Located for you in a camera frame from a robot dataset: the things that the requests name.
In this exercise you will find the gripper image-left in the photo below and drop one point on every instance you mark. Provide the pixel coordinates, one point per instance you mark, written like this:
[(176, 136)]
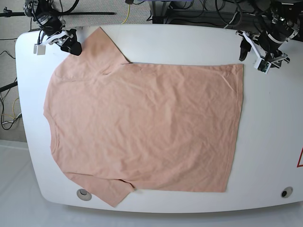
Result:
[(54, 32)]

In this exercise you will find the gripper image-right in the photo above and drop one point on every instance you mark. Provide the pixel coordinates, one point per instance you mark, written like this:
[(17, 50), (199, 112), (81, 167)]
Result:
[(265, 45)]

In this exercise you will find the peach pink T-shirt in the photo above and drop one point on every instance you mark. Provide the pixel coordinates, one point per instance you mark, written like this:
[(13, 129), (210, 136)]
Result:
[(118, 126)]

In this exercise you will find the black tripod stand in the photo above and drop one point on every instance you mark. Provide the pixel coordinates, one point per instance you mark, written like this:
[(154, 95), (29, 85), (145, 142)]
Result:
[(21, 14)]

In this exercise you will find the red triangle table marking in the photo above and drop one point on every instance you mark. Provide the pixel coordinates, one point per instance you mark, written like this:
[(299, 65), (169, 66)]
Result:
[(300, 161)]

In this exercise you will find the silver left table grommet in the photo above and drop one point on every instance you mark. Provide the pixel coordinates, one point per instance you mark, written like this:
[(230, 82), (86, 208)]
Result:
[(83, 195)]

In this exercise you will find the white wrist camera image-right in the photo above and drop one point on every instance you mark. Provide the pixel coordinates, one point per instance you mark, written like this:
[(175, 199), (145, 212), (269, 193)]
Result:
[(262, 65)]

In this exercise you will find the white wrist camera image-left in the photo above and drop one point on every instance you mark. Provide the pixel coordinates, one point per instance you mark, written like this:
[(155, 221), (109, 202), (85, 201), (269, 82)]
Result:
[(39, 49)]

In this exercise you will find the grey robot base frame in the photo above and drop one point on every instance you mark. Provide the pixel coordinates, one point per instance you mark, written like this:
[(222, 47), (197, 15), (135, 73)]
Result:
[(159, 8)]

